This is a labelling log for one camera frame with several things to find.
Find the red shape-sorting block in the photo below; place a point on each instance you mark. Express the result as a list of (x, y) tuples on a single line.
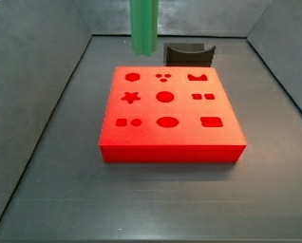
[(169, 115)]

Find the green star-shaped peg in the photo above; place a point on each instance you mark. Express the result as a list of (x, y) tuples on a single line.
[(144, 12)]

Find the black curved holder stand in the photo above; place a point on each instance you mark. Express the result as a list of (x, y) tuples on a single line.
[(181, 54)]

